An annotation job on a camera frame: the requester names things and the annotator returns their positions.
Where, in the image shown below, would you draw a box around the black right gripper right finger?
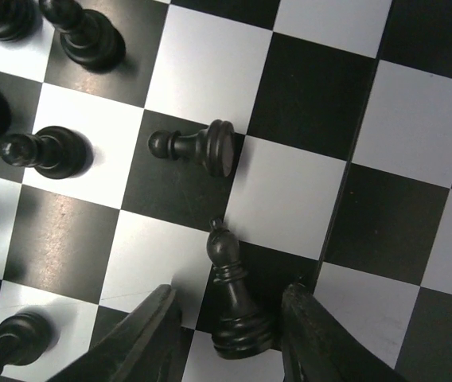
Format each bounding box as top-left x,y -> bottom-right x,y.
281,283 -> 405,381

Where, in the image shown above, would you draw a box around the black and white chessboard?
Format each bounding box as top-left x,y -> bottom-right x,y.
0,1 -> 452,381

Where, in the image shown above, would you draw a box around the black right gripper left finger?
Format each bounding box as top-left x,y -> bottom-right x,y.
50,284 -> 181,382

